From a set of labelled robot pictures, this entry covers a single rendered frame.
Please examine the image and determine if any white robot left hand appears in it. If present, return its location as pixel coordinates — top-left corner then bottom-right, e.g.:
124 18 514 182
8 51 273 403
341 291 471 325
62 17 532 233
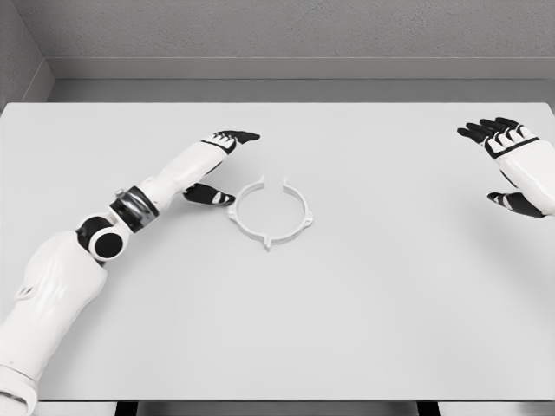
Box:
158 128 262 208

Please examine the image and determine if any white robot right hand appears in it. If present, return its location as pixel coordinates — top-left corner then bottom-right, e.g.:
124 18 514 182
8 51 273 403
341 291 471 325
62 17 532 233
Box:
457 115 555 220

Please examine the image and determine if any white PVC pipe clamp ring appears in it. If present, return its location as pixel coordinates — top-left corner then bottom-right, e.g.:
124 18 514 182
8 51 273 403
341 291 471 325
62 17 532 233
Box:
226 172 314 254

